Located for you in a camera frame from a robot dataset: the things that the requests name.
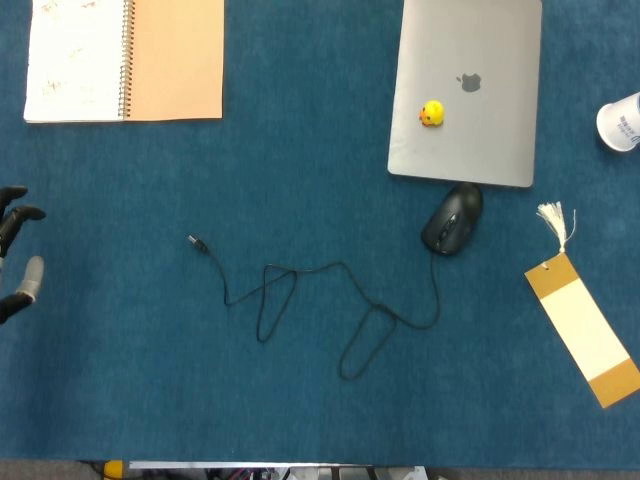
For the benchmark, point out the brown bookmark with white tassel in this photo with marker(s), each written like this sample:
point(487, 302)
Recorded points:
point(582, 320)

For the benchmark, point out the silver laptop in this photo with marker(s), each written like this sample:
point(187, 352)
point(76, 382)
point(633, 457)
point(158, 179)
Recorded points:
point(465, 90)

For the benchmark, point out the white paper cup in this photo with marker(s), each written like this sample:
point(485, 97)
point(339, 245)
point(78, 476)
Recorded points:
point(620, 122)

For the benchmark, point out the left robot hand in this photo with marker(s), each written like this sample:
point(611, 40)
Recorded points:
point(11, 227)

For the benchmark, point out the blue felt table mat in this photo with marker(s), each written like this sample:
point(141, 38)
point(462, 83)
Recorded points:
point(300, 225)

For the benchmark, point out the open spiral notebook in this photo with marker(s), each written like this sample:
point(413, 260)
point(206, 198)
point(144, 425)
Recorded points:
point(125, 60)

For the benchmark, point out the yellow rubber duck toy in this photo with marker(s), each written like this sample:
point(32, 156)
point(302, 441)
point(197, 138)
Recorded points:
point(432, 113)

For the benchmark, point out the metal frame under table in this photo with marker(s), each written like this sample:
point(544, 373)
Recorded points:
point(275, 470)

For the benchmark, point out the black computer mouse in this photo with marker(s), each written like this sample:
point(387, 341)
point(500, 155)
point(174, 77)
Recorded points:
point(452, 220)

